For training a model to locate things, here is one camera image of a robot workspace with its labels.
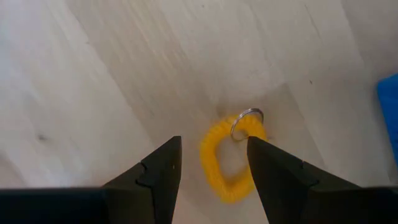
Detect yellow coil wristband keyring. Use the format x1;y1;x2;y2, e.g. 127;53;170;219
199;108;268;205

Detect blue plastic basket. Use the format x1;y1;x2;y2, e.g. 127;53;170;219
376;73;398;167

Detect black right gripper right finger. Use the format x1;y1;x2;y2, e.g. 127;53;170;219
247;136;362;224

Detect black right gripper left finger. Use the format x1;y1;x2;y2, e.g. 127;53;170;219
101;136;182;224

